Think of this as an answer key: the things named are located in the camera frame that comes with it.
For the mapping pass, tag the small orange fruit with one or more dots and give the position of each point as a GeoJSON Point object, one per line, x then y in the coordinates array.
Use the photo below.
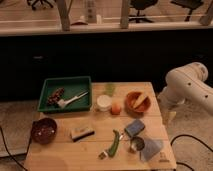
{"type": "Point", "coordinates": [115, 109]}

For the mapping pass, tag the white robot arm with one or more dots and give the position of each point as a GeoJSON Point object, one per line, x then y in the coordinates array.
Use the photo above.
{"type": "Point", "coordinates": [185, 83]}

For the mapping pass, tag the blue grey cloth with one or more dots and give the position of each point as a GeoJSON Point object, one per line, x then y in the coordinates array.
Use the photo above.
{"type": "Point", "coordinates": [151, 148]}

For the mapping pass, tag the green plastic tray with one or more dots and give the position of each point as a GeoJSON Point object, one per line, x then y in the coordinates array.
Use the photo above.
{"type": "Point", "coordinates": [73, 86]}

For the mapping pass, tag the blue sponge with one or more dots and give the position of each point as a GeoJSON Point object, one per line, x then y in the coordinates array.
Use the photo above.
{"type": "Point", "coordinates": [134, 128]}

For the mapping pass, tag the small metal cup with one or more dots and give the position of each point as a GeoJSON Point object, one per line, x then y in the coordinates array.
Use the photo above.
{"type": "Point", "coordinates": [136, 144]}

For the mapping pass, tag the black office chair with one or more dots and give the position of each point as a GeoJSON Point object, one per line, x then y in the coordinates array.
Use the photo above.
{"type": "Point", "coordinates": [141, 5]}

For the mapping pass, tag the green handled peeler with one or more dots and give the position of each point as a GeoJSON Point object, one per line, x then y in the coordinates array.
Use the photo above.
{"type": "Point", "coordinates": [111, 151]}

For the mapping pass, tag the white round container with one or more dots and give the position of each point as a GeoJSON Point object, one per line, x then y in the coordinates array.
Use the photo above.
{"type": "Point", "coordinates": [104, 102]}

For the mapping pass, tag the dark red bowl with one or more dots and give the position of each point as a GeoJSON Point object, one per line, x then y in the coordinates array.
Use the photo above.
{"type": "Point", "coordinates": [44, 131]}

